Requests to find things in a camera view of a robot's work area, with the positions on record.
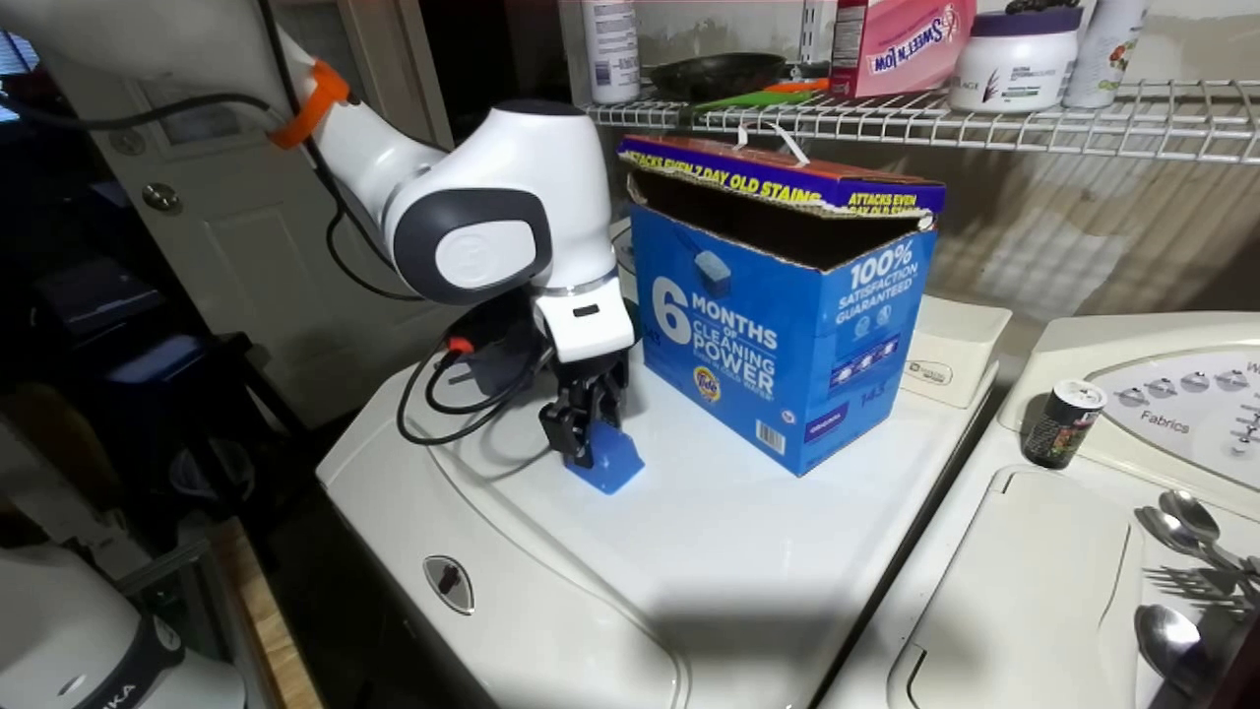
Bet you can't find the white washing machine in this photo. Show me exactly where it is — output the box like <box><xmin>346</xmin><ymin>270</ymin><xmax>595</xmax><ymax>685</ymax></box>
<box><xmin>311</xmin><ymin>291</ymin><xmax>1018</xmax><ymax>709</ymax></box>

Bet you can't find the orange arm strap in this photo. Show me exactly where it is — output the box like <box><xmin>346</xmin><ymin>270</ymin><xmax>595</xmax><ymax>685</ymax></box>
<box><xmin>267</xmin><ymin>60</ymin><xmax>355</xmax><ymax>152</ymax></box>

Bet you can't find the white panelled door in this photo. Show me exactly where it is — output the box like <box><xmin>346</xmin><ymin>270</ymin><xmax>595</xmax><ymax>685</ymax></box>
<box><xmin>75</xmin><ymin>0</ymin><xmax>453</xmax><ymax>438</ymax></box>

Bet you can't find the black frying pan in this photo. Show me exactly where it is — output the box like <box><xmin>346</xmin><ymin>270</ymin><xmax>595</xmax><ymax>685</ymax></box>
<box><xmin>646</xmin><ymin>53</ymin><xmax>791</xmax><ymax>108</ymax></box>

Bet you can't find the wooden plank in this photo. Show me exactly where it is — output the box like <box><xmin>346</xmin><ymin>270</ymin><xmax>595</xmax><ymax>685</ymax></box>
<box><xmin>212</xmin><ymin>515</ymin><xmax>327</xmax><ymax>709</ymax></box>

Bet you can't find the silver door knob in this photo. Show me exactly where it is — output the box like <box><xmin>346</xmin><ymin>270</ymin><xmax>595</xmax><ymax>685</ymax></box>
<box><xmin>137</xmin><ymin>176</ymin><xmax>188</xmax><ymax>216</ymax></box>

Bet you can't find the small dark spice jar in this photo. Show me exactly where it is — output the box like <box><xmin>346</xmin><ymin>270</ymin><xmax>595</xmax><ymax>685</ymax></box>
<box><xmin>1022</xmin><ymin>376</ymin><xmax>1111</xmax><ymax>473</ymax></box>

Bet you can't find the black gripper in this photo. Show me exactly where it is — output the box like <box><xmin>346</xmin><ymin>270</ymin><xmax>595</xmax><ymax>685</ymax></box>
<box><xmin>535</xmin><ymin>351</ymin><xmax>640</xmax><ymax>473</ymax></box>

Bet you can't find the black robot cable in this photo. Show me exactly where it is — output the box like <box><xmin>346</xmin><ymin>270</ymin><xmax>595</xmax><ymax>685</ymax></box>
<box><xmin>0</xmin><ymin>86</ymin><xmax>563</xmax><ymax>454</ymax></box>

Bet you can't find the silver fork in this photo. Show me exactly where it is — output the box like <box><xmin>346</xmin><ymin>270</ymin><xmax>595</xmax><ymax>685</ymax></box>
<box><xmin>1140</xmin><ymin>565</ymin><xmax>1253</xmax><ymax>610</ymax></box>

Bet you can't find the tall white bottle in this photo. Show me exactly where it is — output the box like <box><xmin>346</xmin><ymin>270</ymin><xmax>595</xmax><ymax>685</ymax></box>
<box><xmin>563</xmin><ymin>0</ymin><xmax>646</xmax><ymax>112</ymax></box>

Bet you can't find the opaque blue measuring cup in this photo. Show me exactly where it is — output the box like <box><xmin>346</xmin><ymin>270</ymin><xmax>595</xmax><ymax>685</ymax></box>
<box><xmin>563</xmin><ymin>419</ymin><xmax>650</xmax><ymax>499</ymax></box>

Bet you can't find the white wire shelf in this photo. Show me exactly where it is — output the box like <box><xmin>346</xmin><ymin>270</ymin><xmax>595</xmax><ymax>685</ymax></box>
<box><xmin>583</xmin><ymin>74</ymin><xmax>1260</xmax><ymax>171</ymax></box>

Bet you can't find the white printed bottle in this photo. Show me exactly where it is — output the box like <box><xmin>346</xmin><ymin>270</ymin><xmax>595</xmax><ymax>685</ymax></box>
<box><xmin>1058</xmin><ymin>0</ymin><xmax>1157</xmax><ymax>112</ymax></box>

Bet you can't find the white dryer machine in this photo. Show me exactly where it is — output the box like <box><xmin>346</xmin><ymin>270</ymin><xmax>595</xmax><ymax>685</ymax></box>
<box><xmin>819</xmin><ymin>306</ymin><xmax>1260</xmax><ymax>709</ymax></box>

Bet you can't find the white jar purple lid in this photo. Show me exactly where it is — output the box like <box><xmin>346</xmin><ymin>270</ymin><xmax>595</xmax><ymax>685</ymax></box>
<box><xmin>949</xmin><ymin>3</ymin><xmax>1087</xmax><ymax>116</ymax></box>

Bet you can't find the silver spoon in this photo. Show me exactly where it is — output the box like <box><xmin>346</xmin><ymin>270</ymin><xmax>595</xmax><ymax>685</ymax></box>
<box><xmin>1136</xmin><ymin>601</ymin><xmax>1233</xmax><ymax>692</ymax></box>
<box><xmin>1136</xmin><ymin>489</ymin><xmax>1256</xmax><ymax>573</ymax></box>

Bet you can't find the red pink carton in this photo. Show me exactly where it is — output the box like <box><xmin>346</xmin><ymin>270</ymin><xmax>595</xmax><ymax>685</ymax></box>
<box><xmin>827</xmin><ymin>0</ymin><xmax>981</xmax><ymax>104</ymax></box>

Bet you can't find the blue cardboard detergent box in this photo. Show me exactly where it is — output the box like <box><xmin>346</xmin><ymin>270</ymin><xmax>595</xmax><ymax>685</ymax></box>
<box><xmin>616</xmin><ymin>132</ymin><xmax>949</xmax><ymax>480</ymax></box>

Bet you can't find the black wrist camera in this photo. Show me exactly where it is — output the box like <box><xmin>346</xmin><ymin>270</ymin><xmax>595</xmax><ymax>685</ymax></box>
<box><xmin>445</xmin><ymin>305</ymin><xmax>557</xmax><ymax>402</ymax></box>

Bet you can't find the green orange item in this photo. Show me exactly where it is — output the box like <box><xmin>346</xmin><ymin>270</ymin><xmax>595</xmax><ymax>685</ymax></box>
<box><xmin>701</xmin><ymin>74</ymin><xmax>838</xmax><ymax>119</ymax></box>

